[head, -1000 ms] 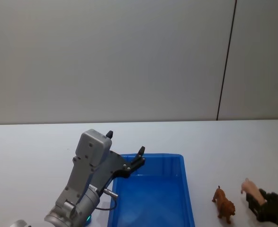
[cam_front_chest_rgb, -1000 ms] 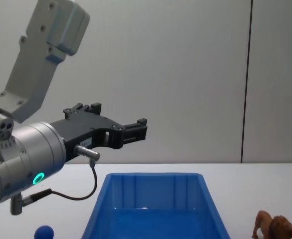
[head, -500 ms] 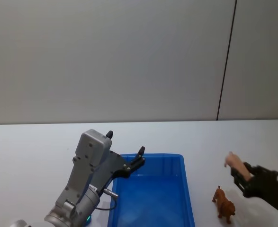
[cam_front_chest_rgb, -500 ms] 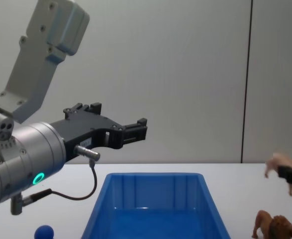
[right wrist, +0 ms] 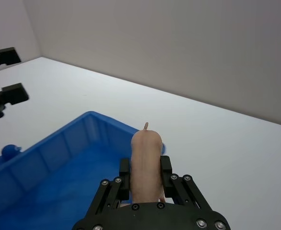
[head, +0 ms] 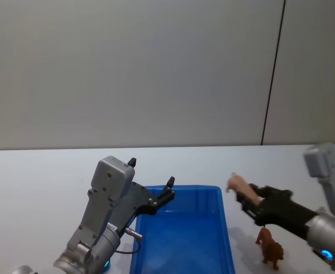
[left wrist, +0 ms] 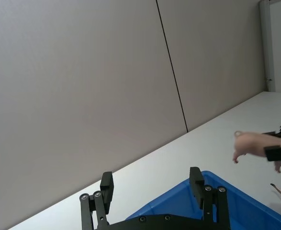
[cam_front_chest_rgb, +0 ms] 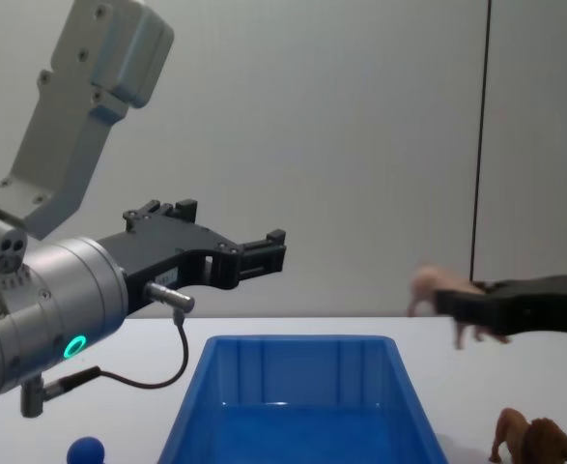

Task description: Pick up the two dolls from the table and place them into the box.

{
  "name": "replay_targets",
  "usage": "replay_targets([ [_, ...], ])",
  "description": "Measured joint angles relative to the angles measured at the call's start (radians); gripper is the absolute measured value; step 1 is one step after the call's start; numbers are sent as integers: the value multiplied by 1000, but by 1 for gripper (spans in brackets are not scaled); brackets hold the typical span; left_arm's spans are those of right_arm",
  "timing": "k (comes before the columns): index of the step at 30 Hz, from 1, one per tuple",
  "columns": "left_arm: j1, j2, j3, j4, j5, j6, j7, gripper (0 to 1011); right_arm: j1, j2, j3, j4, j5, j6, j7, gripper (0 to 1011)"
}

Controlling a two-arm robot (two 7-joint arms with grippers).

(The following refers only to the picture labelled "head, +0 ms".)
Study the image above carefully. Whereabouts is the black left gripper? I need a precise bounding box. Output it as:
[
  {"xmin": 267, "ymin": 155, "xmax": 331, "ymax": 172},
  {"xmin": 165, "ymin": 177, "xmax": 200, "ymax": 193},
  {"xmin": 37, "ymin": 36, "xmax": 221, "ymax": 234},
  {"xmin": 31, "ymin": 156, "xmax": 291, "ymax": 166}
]
[{"xmin": 108, "ymin": 157, "xmax": 176, "ymax": 233}]

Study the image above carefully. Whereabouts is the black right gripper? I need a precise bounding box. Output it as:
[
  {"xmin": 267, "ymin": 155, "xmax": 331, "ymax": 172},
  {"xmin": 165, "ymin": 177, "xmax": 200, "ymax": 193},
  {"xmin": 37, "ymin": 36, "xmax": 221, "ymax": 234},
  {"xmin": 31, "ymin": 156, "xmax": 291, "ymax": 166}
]
[{"xmin": 235, "ymin": 183, "xmax": 318, "ymax": 238}]

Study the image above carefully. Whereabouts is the pink toy pig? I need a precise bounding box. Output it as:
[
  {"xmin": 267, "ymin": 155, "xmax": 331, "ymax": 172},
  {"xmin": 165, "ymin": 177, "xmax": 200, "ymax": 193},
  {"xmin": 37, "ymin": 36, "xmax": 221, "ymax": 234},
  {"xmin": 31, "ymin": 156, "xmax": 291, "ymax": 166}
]
[{"xmin": 226, "ymin": 172, "xmax": 261, "ymax": 206}]

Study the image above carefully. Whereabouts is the brown toy lion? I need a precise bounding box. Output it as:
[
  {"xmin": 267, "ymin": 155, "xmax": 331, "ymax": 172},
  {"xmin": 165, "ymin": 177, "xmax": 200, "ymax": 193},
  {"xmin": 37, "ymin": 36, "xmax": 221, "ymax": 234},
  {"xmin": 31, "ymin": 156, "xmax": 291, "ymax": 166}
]
[{"xmin": 255, "ymin": 226, "xmax": 285, "ymax": 271}]

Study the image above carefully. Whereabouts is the blue plastic bin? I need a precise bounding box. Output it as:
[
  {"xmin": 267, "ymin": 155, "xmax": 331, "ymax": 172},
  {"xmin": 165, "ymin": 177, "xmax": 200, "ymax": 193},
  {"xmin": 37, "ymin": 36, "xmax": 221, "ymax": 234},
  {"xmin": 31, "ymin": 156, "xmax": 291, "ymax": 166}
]
[{"xmin": 129, "ymin": 184, "xmax": 237, "ymax": 274}]

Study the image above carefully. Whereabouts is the thin dark gripper cable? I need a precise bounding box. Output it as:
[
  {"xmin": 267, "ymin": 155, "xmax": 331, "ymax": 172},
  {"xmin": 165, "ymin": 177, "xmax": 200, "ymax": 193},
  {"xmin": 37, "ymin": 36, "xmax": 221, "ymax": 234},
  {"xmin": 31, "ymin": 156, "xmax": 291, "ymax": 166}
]
[{"xmin": 114, "ymin": 227, "xmax": 144, "ymax": 255}]

